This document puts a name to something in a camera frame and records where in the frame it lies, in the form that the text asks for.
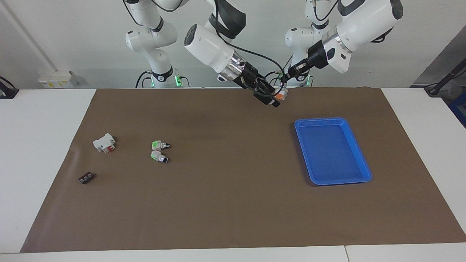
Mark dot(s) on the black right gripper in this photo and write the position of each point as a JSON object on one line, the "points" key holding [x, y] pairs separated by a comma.
{"points": [[252, 77]]}

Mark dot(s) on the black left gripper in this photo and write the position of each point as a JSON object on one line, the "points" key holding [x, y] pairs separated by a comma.
{"points": [[318, 55]]}

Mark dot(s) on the orange selector switch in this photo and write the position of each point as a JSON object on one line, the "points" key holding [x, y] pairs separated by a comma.
{"points": [[282, 95]]}

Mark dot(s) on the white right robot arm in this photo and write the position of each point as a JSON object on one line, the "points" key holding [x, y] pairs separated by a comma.
{"points": [[207, 47]]}

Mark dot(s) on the blue plastic tray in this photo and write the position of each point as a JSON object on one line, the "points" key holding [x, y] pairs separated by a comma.
{"points": [[331, 153]]}

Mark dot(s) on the brown table mat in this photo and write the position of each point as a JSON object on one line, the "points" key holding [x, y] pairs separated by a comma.
{"points": [[233, 203]]}

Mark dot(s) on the black stand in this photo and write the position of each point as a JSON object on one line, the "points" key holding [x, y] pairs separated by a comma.
{"points": [[449, 74]]}

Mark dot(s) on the blue crate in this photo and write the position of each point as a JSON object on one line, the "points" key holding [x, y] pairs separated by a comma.
{"points": [[459, 109]]}

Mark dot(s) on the white circuit breaker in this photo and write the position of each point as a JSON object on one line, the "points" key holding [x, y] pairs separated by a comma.
{"points": [[103, 142]]}

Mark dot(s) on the small black terminal block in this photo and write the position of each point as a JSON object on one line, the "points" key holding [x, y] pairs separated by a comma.
{"points": [[86, 178]]}

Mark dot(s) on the white box with yellow label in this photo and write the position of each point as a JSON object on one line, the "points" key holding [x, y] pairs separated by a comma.
{"points": [[54, 79]]}

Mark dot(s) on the bright green selector switch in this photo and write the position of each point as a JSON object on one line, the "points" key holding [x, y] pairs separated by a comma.
{"points": [[157, 145]]}

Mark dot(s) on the white pale green selector switch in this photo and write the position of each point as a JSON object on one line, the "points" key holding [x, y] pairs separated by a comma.
{"points": [[156, 155]]}

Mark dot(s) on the black clamp mount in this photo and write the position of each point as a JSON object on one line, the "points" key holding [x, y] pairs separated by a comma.
{"points": [[7, 92]]}

